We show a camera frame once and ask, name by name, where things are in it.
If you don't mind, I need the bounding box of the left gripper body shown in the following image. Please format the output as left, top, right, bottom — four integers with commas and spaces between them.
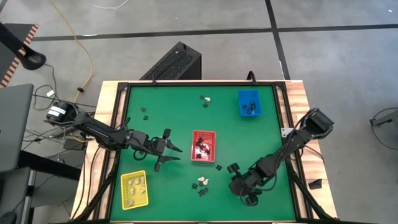
126, 129, 171, 172

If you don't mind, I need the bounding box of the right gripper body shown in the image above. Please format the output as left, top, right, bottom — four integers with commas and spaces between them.
229, 164, 274, 207

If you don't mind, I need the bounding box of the red plastic basket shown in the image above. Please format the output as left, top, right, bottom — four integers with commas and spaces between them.
190, 129, 217, 163

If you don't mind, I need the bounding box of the yellow plastic basket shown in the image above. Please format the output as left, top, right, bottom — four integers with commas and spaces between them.
120, 170, 149, 211

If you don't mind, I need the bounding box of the black computer tower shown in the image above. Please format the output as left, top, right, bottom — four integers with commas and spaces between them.
139, 41, 202, 81

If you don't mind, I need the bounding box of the blue plastic basket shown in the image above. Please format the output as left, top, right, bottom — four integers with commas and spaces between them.
238, 89, 262, 118

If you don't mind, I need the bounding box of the grey side desk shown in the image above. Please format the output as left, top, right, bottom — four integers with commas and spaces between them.
0, 83, 34, 174

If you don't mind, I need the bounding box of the black stand base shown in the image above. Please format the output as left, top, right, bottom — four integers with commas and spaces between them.
0, 21, 47, 71

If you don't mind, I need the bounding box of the striped floor mat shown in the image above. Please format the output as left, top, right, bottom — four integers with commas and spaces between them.
0, 24, 40, 88

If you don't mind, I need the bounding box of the black aluminium table frame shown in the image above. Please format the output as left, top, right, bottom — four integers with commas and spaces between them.
70, 80, 338, 224

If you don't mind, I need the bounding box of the yellow cable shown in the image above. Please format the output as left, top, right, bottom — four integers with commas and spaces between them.
49, 0, 94, 103

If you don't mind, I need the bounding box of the white floor cable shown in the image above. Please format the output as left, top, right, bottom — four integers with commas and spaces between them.
83, 0, 130, 10

